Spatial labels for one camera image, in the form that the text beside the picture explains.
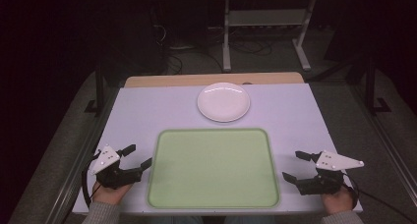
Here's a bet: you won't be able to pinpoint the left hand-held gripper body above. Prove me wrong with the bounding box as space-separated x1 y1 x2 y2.
88 144 144 190

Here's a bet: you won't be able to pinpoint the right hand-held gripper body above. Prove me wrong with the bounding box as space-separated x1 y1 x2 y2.
294 149 366 196

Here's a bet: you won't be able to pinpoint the person's left hand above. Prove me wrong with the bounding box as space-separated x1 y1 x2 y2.
91 180 133 206

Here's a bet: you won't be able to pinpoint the person's right hand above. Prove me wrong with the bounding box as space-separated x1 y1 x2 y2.
321 186 357 216

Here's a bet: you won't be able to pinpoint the person's right leg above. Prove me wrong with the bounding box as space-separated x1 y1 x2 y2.
223 215 277 224

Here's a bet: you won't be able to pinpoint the person's leg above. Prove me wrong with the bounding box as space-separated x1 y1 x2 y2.
223 215 277 224
152 215 205 224

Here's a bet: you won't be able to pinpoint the black metal stand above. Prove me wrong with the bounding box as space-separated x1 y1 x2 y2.
364 56 393 116
84 61 106 116

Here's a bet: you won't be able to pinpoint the green tray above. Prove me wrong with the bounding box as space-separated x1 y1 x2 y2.
146 128 281 209

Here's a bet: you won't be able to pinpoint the person's left leg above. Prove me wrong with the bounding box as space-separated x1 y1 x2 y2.
152 215 205 224

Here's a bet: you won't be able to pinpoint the white round plate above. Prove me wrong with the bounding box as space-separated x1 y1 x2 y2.
196 82 251 124

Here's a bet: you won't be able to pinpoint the wooden table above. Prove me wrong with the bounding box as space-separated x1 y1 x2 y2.
123 71 306 88

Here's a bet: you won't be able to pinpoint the aluminium rail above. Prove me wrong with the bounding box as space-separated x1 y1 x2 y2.
347 84 417 198
43 85 121 224

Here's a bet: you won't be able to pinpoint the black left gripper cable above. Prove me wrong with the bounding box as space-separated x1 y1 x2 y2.
81 149 102 208

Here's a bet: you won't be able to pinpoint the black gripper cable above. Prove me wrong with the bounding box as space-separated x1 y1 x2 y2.
341 171 417 224
81 149 102 208

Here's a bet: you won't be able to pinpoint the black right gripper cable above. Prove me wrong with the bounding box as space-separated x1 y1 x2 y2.
341 171 417 224

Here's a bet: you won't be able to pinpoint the black floor cables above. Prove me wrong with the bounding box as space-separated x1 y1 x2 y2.
165 35 274 75

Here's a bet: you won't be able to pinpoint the white metal table frame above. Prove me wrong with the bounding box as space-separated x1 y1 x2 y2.
221 0 319 73

